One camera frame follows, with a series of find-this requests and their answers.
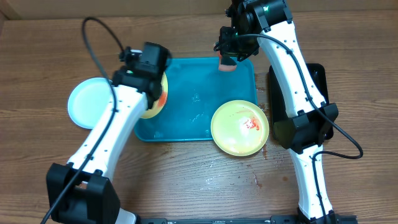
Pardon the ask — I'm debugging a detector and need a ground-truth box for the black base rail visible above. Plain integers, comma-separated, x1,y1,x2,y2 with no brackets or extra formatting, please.
136,215,358,224

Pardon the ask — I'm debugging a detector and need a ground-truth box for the yellow plate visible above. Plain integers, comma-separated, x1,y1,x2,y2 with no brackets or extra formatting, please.
211,100,269,157
141,73,169,119

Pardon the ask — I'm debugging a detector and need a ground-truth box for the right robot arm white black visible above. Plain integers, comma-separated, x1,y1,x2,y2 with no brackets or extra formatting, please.
215,1,340,223

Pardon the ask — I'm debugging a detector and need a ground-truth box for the teal plastic tray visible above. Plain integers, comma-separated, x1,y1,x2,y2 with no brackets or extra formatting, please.
134,57,257,142

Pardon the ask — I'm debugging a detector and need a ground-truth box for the pink green sponge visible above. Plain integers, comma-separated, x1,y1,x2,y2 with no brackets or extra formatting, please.
217,51,237,72

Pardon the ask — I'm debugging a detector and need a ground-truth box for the black tray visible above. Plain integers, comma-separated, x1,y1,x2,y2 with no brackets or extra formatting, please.
269,63,338,147

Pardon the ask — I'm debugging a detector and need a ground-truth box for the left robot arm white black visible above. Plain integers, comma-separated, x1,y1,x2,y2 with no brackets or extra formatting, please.
42,76,169,223

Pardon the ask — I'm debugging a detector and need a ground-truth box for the light blue plate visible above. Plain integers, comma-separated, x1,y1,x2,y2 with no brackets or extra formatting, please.
67,77,112,129

